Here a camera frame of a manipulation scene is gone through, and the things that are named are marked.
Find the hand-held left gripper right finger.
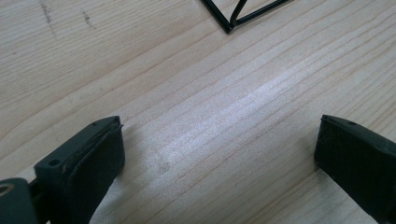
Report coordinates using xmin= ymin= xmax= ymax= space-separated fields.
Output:
xmin=313 ymin=114 xmax=396 ymax=224

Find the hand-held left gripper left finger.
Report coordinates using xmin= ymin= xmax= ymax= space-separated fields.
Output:
xmin=33 ymin=115 xmax=126 ymax=224

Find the black wire rack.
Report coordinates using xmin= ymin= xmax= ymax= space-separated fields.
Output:
xmin=200 ymin=0 xmax=292 ymax=35

